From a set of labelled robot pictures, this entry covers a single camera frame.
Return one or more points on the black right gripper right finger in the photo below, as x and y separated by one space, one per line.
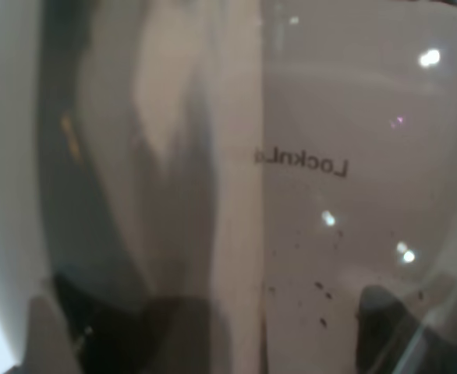
390 339

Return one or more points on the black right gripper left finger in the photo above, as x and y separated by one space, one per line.
169 335

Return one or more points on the smoky transparent water bottle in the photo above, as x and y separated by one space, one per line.
271 157

